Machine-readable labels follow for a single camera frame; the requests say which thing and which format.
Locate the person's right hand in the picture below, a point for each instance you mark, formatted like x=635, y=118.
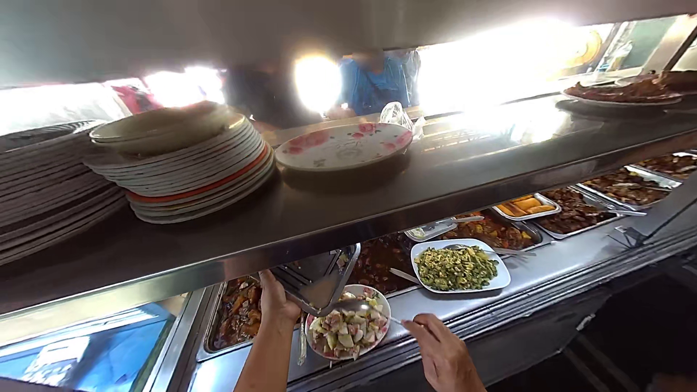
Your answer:
x=447, y=354

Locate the person's left hand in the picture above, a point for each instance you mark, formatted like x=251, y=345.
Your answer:
x=281, y=310

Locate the person's left thumb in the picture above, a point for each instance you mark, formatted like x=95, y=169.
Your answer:
x=267, y=283

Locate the person's right fingers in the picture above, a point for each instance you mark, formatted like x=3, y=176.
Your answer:
x=427, y=328

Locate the rectangular metal food tray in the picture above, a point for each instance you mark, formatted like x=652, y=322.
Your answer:
x=321, y=290

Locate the metal serving spoon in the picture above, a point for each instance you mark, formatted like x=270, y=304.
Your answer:
x=356, y=305

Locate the person's left forearm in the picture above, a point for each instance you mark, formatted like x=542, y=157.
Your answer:
x=268, y=356

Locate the stainless steel food counter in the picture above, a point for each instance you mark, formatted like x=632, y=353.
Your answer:
x=435, y=304

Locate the orange brown meat stew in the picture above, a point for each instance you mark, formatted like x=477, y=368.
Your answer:
x=239, y=313

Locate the round floral rimmed plate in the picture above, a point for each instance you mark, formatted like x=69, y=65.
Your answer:
x=382, y=307

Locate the pile of green scrambled vegetables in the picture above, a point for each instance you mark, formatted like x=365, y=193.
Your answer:
x=456, y=268

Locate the pile of chopped pale vegetables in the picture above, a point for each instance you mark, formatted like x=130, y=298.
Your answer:
x=346, y=333

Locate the dark red brown stew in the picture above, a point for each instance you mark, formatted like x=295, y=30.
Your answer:
x=375, y=264

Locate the square white dish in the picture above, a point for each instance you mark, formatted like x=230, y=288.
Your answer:
x=502, y=279

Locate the stainless steel shelf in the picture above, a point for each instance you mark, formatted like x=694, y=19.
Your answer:
x=337, y=209

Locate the orange stew with vegetables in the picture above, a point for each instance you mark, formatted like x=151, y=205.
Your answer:
x=493, y=230

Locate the stack of white plates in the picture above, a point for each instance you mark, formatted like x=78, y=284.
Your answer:
x=201, y=169

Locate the oval pink rose plate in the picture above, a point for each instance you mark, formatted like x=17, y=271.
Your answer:
x=343, y=150

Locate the pile of fried spring rolls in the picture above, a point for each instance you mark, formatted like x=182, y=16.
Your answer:
x=526, y=206

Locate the blue plastic covered container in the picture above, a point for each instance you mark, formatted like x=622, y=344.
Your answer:
x=109, y=348

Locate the small white metal tray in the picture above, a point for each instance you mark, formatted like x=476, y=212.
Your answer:
x=554, y=210

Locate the dark brown meat dish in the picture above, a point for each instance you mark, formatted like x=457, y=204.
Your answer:
x=572, y=214

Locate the cream bowl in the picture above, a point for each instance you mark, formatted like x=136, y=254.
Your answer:
x=158, y=130

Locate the clear plastic bag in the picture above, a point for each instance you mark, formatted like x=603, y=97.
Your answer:
x=396, y=116

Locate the stack of grey plates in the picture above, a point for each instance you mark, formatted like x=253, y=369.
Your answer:
x=49, y=190

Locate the brown meat slices dish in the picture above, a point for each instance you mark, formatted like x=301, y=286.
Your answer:
x=626, y=187

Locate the brown mixed meat dish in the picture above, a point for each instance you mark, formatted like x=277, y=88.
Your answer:
x=668, y=165

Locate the pile of reddish fried food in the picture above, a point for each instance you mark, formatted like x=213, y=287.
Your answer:
x=631, y=91

